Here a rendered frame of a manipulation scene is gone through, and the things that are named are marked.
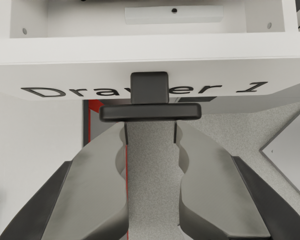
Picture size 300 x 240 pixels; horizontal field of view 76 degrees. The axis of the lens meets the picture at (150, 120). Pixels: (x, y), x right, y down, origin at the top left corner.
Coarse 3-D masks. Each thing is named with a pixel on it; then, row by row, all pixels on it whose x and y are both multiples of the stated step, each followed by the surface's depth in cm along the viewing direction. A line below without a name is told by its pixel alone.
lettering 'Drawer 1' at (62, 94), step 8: (24, 88) 17; (32, 88) 17; (40, 88) 17; (48, 88) 18; (128, 88) 18; (176, 88) 19; (192, 88) 19; (208, 88) 19; (40, 96) 20; (48, 96) 21; (56, 96) 21; (80, 96) 21
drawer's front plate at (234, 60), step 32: (288, 32) 12; (0, 64) 12; (32, 64) 12; (64, 64) 12; (96, 64) 13; (128, 64) 13; (160, 64) 13; (192, 64) 13; (224, 64) 13; (256, 64) 13; (288, 64) 13; (32, 96) 21; (64, 96) 21; (96, 96) 22; (128, 96) 22; (192, 96) 23
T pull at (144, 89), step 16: (144, 80) 14; (160, 80) 14; (144, 96) 14; (160, 96) 14; (112, 112) 13; (128, 112) 13; (144, 112) 13; (160, 112) 13; (176, 112) 13; (192, 112) 13
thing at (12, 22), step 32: (0, 0) 16; (32, 0) 19; (64, 0) 22; (96, 0) 22; (128, 0) 22; (160, 0) 22; (192, 0) 22; (224, 0) 22; (256, 0) 20; (288, 0) 16; (0, 32) 16; (32, 32) 19; (64, 32) 22; (96, 32) 22; (128, 32) 22; (160, 32) 22; (192, 32) 22; (224, 32) 22; (256, 32) 20
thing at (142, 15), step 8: (128, 8) 21; (136, 8) 21; (144, 8) 21; (152, 8) 21; (160, 8) 21; (168, 8) 21; (176, 8) 21; (184, 8) 21; (192, 8) 21; (200, 8) 21; (208, 8) 21; (216, 8) 21; (128, 16) 21; (136, 16) 21; (144, 16) 21; (152, 16) 21; (160, 16) 21; (168, 16) 21; (176, 16) 21; (184, 16) 21; (192, 16) 21; (200, 16) 21; (208, 16) 21; (216, 16) 21
